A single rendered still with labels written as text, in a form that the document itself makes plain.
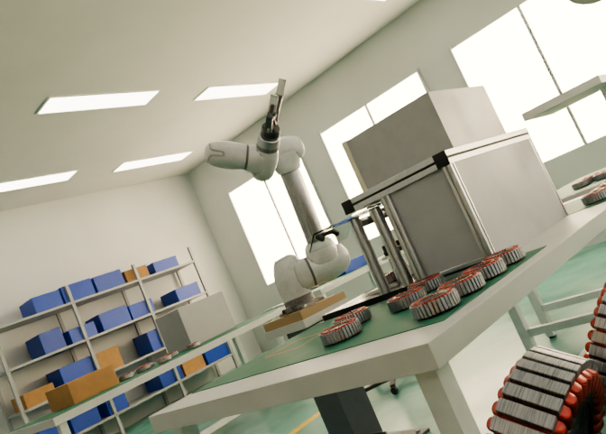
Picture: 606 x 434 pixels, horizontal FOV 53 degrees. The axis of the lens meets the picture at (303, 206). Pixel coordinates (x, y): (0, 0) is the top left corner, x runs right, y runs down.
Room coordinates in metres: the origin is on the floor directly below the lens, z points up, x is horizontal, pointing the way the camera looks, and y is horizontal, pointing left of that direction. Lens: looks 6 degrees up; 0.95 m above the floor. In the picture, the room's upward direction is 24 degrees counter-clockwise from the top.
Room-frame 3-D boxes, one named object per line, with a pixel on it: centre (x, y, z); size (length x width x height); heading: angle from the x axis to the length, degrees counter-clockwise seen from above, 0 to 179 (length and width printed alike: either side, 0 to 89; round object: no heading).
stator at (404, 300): (1.67, -0.16, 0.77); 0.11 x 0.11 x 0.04
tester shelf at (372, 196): (2.20, -0.51, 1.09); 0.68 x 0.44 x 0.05; 138
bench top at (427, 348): (2.25, -0.46, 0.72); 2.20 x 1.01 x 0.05; 138
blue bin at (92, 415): (7.50, 3.58, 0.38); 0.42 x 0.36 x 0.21; 50
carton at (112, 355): (7.91, 3.22, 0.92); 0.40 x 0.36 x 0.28; 49
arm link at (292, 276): (3.07, 0.19, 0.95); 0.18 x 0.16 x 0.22; 99
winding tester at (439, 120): (2.19, -0.51, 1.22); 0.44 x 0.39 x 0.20; 138
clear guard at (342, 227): (2.26, -0.15, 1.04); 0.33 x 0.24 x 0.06; 48
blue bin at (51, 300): (7.56, 3.53, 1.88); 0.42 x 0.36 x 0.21; 49
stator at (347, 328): (1.60, 0.04, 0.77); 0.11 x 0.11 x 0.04
